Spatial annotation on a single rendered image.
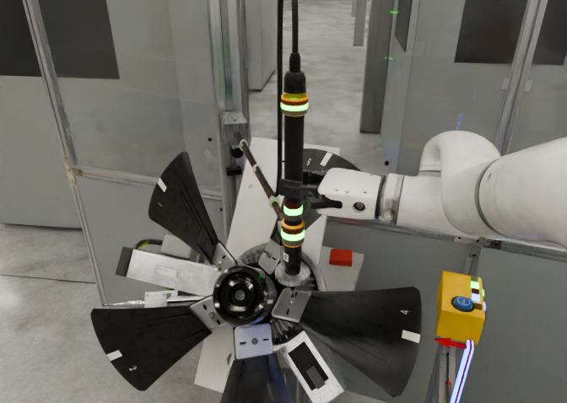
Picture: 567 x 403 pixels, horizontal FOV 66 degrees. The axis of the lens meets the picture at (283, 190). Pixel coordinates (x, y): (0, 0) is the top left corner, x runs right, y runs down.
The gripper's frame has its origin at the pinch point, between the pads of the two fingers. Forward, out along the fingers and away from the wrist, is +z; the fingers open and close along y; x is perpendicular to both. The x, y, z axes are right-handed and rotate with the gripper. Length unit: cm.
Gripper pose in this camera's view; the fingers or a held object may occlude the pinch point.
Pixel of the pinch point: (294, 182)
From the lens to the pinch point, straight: 77.8
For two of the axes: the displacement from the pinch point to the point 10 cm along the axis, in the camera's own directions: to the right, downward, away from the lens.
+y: 3.2, -4.5, 8.3
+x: 0.1, -8.8, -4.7
